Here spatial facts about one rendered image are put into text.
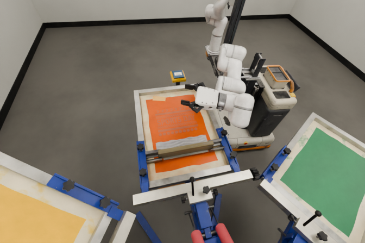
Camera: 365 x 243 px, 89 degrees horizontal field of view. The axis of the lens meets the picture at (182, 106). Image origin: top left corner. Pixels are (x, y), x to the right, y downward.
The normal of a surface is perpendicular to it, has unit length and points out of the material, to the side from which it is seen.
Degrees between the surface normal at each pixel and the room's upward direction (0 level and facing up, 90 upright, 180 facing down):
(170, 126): 0
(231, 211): 0
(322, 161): 0
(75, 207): 32
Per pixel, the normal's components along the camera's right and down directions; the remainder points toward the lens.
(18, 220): 0.57, -0.40
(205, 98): 0.00, -0.48
